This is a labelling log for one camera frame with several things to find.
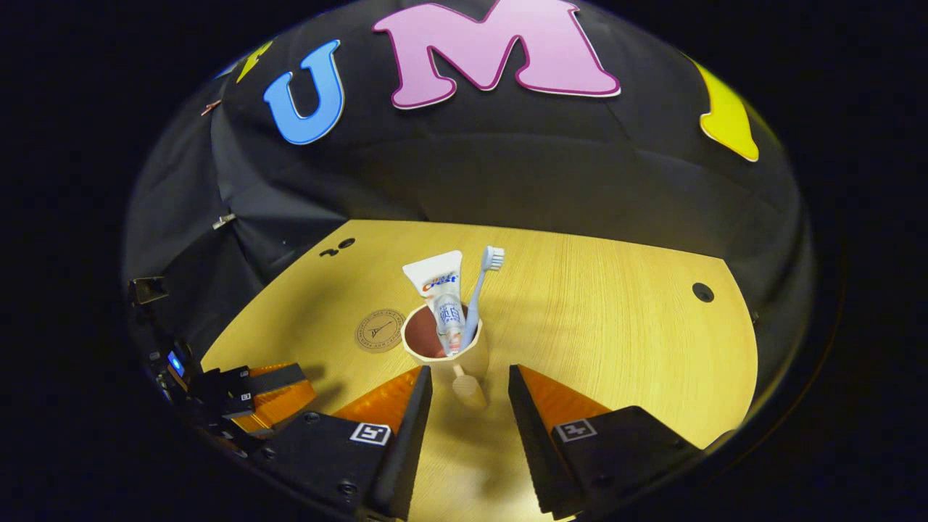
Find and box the beige cup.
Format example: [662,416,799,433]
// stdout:
[401,303,490,410]

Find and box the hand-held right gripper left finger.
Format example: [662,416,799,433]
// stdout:
[257,365,434,521]

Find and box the white toothpaste tube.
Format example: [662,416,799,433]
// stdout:
[402,251,466,355]

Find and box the white and blue toothbrush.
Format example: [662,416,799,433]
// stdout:
[460,246,505,349]

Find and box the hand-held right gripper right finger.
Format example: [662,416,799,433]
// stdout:
[507,365,704,519]

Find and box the round brown coaster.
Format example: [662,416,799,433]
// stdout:
[355,309,407,353]

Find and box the black backdrop cloth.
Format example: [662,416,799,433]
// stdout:
[122,0,816,436]

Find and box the wooden desktop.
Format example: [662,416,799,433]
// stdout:
[202,220,758,521]

